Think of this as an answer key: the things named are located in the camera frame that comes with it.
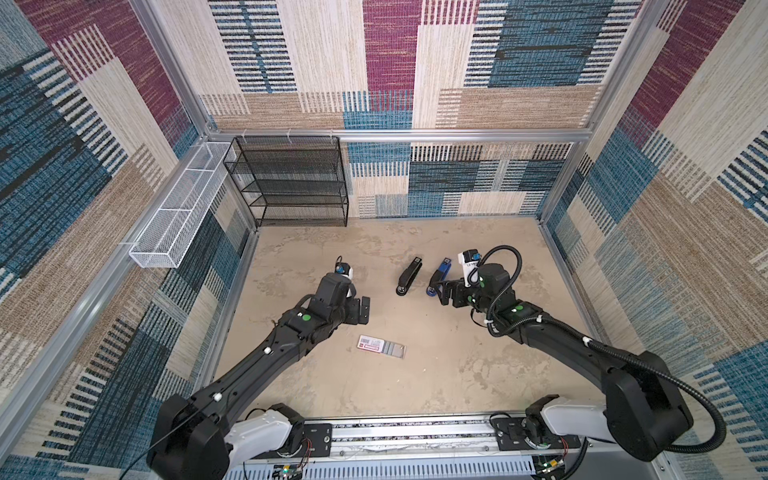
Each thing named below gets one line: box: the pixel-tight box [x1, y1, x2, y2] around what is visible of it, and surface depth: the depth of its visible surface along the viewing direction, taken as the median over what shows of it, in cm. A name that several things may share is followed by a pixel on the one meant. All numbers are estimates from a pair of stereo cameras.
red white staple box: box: [357, 334, 385, 354], surface depth 91 cm
